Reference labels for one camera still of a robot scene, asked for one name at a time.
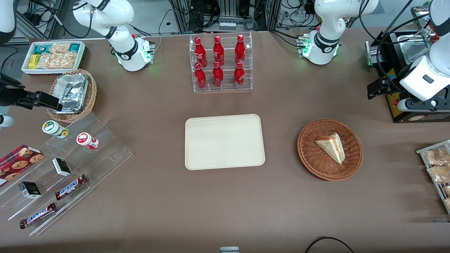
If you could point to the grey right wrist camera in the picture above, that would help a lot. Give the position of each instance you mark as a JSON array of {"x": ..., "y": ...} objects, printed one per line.
[{"x": 6, "y": 120}]

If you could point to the white rectangular snack bin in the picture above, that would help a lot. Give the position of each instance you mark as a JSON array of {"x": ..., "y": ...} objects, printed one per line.
[{"x": 81, "y": 58}]

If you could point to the light wicker basket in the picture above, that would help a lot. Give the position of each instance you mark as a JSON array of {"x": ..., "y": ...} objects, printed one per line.
[{"x": 92, "y": 95}]

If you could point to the clear acrylic bottle rack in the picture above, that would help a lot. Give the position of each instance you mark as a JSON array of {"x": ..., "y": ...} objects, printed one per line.
[{"x": 228, "y": 89}]

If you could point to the small black carton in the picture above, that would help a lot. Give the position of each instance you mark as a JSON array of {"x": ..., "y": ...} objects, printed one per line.
[
  {"x": 62, "y": 167},
  {"x": 30, "y": 189}
]

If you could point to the yellow snack packet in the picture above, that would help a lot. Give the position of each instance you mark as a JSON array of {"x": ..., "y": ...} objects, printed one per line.
[{"x": 33, "y": 61}]

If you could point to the large clear cracker bag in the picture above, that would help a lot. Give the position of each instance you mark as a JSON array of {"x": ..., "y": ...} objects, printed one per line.
[{"x": 58, "y": 60}]

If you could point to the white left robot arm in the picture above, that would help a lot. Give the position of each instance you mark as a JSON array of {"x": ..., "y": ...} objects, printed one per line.
[{"x": 325, "y": 21}]

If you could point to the red-capped yogurt bottle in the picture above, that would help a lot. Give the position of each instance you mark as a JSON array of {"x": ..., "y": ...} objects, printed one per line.
[{"x": 85, "y": 139}]

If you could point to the steel food pan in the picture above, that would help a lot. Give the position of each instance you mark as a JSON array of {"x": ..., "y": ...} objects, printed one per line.
[{"x": 413, "y": 52}]

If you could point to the green-capped yogurt bottle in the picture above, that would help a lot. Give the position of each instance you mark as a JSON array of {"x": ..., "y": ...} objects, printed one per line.
[{"x": 52, "y": 128}]

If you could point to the Snickers chocolate bar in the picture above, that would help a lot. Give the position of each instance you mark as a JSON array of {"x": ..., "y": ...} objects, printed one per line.
[
  {"x": 38, "y": 215},
  {"x": 70, "y": 187}
]

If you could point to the small clear cracker packet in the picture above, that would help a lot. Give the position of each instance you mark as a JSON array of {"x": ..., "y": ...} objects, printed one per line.
[{"x": 59, "y": 47}]

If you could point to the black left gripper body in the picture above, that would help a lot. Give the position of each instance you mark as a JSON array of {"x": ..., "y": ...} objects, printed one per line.
[{"x": 391, "y": 83}]

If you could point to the white power strip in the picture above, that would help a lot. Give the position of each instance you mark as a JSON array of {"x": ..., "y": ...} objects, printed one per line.
[{"x": 227, "y": 26}]

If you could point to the red cookie box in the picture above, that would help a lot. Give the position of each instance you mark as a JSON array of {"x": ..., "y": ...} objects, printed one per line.
[{"x": 19, "y": 161}]

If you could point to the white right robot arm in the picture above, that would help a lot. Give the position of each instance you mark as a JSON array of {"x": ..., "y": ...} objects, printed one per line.
[{"x": 123, "y": 49}]

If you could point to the aluminium frame rack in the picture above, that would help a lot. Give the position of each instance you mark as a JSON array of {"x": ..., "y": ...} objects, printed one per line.
[{"x": 182, "y": 15}]

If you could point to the red cola bottle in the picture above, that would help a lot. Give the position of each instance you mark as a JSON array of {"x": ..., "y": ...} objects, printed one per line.
[
  {"x": 200, "y": 78},
  {"x": 218, "y": 76},
  {"x": 218, "y": 52},
  {"x": 240, "y": 51},
  {"x": 239, "y": 76},
  {"x": 200, "y": 52}
]

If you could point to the aluminium foil container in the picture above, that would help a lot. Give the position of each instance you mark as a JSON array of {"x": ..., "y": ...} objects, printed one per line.
[{"x": 70, "y": 93}]

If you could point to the clear fried snack packet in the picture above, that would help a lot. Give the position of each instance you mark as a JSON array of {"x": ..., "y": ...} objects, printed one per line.
[
  {"x": 439, "y": 174},
  {"x": 437, "y": 156},
  {"x": 447, "y": 190}
]

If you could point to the brown round wicker basket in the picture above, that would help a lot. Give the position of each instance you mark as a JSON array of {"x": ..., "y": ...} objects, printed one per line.
[{"x": 316, "y": 161}]

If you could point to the beige plastic tray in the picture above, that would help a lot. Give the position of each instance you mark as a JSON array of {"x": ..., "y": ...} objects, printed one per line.
[{"x": 225, "y": 142}]

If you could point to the small grey box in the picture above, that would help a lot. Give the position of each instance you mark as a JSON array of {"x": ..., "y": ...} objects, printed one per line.
[{"x": 229, "y": 250}]

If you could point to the teal snack packet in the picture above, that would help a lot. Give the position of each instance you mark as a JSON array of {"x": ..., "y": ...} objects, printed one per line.
[
  {"x": 41, "y": 49},
  {"x": 74, "y": 47}
]

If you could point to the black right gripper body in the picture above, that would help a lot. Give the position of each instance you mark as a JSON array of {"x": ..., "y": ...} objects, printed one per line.
[{"x": 7, "y": 95}]

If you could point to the black food warmer machine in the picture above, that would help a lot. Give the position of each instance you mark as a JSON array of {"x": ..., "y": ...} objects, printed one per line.
[{"x": 391, "y": 105}]

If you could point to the clear acrylic stepped stand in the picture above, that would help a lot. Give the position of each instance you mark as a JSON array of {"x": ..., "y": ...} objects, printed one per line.
[{"x": 105, "y": 154}]

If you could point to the triangle sandwich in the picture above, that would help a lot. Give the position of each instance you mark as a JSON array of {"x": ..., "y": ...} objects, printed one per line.
[{"x": 332, "y": 146}]

